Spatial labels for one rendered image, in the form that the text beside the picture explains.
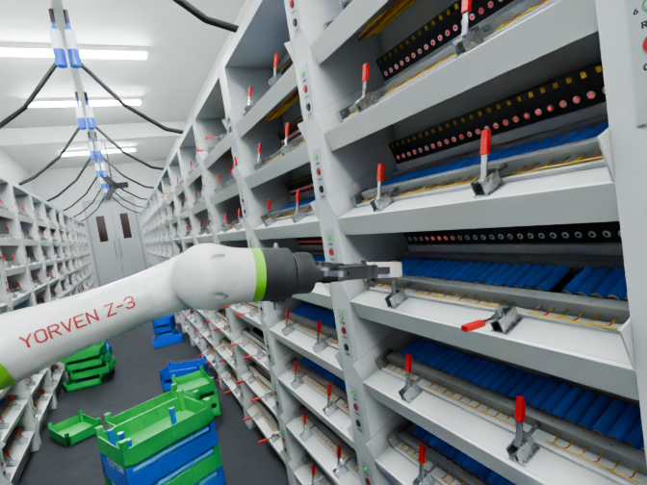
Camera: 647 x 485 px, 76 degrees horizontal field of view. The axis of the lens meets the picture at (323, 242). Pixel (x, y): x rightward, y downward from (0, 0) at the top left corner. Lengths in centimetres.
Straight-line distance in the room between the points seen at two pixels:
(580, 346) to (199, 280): 52
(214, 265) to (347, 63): 62
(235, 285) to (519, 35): 51
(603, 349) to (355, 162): 65
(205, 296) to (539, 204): 48
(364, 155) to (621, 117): 63
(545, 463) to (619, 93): 50
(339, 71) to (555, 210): 65
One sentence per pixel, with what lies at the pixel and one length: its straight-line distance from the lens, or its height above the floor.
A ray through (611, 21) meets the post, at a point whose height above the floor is 125.
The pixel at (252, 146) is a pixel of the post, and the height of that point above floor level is 141.
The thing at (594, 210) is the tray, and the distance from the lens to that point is 54.
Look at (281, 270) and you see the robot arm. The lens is 69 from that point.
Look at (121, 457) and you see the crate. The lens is 146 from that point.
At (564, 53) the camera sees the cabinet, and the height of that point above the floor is 130.
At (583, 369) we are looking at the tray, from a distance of 60.
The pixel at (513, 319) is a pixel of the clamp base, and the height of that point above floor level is 92.
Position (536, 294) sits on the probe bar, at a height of 95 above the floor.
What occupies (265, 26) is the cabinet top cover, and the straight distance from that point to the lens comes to 146.
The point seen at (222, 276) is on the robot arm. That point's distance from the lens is 66.
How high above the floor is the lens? 111
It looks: 4 degrees down
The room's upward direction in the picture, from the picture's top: 9 degrees counter-clockwise
